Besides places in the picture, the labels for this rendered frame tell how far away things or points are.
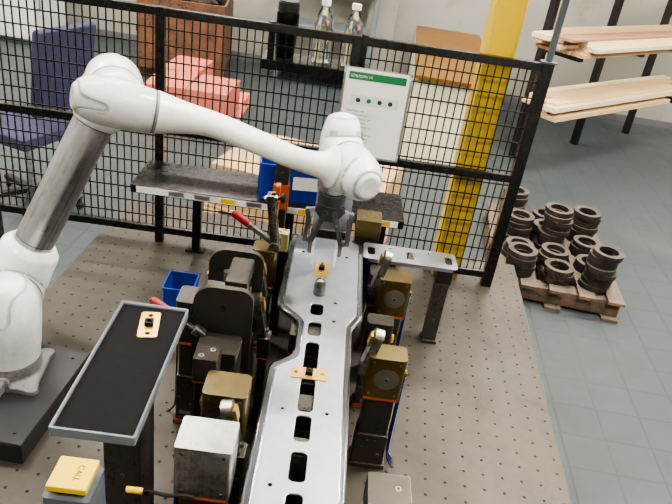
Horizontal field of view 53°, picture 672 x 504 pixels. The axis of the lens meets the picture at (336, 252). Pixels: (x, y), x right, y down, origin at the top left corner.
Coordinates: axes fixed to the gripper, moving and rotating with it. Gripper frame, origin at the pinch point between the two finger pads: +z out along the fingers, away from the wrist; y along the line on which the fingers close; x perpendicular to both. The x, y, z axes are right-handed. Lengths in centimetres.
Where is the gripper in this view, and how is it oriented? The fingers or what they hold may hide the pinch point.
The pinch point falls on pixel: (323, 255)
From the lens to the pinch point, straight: 190.0
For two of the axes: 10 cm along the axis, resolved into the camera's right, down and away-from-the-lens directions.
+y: 9.9, 1.4, 0.3
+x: 0.4, -4.8, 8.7
